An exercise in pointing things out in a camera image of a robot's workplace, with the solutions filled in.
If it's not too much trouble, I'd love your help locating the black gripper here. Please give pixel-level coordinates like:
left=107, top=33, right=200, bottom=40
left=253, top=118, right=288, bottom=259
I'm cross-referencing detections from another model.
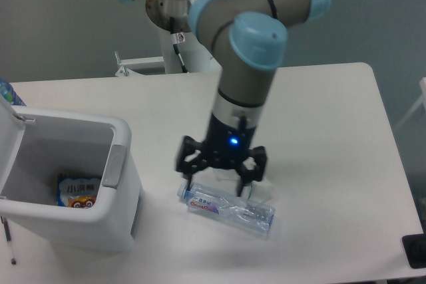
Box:
left=175, top=114, right=267, bottom=196

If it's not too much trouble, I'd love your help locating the white frame at right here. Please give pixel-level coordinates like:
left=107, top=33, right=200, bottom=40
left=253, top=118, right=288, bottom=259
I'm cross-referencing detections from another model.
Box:
left=395, top=77, right=425, bottom=131

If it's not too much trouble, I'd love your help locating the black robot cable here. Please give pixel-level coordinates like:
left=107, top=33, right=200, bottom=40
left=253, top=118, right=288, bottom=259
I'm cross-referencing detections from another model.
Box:
left=168, top=16, right=190, bottom=74

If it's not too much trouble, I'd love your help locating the black and white pen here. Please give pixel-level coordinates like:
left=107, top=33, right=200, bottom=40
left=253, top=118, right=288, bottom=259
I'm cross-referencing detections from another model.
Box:
left=1, top=216, right=17, bottom=265

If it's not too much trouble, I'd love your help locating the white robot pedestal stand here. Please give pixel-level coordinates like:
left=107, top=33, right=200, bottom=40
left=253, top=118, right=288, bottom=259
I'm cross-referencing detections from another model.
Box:
left=114, top=0, right=224, bottom=78

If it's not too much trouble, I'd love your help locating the black device at edge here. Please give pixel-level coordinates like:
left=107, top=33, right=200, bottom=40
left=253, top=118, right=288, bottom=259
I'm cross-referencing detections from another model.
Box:
left=402, top=233, right=425, bottom=269

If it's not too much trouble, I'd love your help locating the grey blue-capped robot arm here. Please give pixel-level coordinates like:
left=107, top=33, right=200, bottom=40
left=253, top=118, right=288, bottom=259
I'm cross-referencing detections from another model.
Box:
left=122, top=0, right=331, bottom=194

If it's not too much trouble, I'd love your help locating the snack packet in bin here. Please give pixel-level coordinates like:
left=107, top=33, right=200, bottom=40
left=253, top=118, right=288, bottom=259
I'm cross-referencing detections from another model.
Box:
left=56, top=174, right=101, bottom=209

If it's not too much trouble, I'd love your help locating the crumpled white paper tissue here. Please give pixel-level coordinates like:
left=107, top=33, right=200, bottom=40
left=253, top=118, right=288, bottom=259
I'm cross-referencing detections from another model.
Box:
left=204, top=169, right=273, bottom=203

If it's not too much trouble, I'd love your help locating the crushed clear plastic bottle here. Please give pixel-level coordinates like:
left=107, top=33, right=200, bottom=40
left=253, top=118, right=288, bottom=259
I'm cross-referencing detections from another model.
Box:
left=177, top=182, right=276, bottom=237

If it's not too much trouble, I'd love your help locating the white push-lid trash can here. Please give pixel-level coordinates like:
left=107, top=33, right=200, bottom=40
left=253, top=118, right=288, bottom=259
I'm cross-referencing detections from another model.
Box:
left=1, top=100, right=143, bottom=251

